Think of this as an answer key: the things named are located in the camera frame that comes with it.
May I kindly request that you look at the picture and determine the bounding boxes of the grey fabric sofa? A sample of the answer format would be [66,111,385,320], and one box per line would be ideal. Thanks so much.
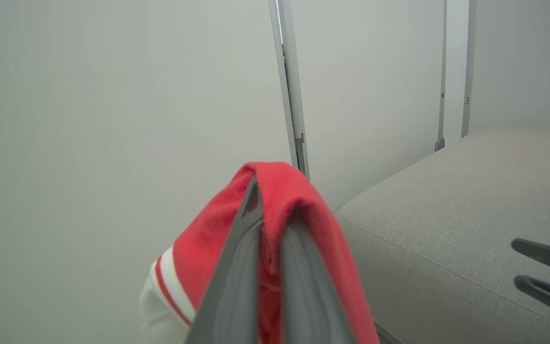
[335,125,550,344]

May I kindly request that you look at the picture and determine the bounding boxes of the red white striped garment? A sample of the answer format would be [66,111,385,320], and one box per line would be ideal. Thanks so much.
[139,161,381,344]

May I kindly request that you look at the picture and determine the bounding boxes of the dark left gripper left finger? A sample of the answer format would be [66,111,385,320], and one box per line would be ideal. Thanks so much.
[185,175,264,344]

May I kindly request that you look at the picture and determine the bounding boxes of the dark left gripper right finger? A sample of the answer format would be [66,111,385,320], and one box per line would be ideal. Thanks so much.
[280,210,359,344]

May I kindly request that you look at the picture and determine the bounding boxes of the white partition panel grey frame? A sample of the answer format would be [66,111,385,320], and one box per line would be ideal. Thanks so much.
[0,0,299,344]
[277,0,447,211]
[461,0,550,139]

